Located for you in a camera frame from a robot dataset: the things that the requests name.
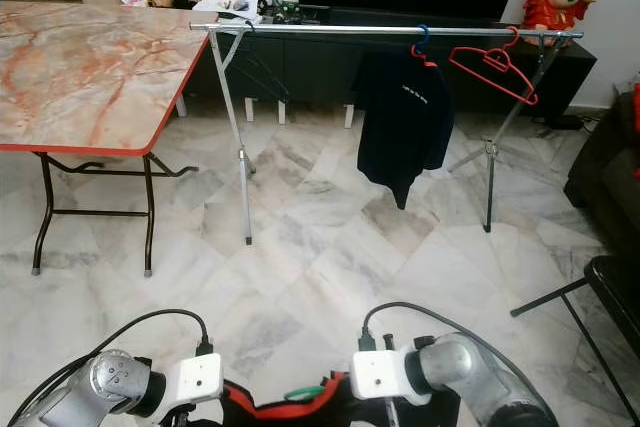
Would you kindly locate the green plastic hanger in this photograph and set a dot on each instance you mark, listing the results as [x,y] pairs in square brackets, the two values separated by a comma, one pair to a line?
[303,394]

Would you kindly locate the blue and red hanger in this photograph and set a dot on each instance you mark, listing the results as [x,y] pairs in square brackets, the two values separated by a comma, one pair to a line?
[423,33]

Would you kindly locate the red plastic hanger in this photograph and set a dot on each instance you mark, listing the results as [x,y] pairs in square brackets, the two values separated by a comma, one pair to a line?
[500,60]

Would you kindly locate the marble pattern folding table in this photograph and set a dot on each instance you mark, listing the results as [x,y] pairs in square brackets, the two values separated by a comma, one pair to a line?
[90,77]

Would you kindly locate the white paper stack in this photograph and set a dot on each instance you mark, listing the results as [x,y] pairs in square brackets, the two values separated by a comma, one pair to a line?
[228,7]

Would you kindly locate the silver metal clothes rack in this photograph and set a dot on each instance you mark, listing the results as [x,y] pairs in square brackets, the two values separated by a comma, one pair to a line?
[310,29]

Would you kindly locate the navy blue t-shirt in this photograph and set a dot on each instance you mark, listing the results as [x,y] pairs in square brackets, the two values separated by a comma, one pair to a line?
[405,117]

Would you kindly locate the black soundbar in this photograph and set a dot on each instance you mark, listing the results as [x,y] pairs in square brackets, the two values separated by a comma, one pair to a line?
[380,17]

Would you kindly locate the dark brown sofa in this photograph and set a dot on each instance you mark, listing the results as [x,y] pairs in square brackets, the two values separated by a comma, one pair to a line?
[610,172]

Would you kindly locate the black folding chair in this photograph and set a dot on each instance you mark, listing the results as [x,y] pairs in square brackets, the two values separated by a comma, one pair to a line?
[615,282]

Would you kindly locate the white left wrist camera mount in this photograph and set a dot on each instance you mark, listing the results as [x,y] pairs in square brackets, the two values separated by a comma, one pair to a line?
[192,382]

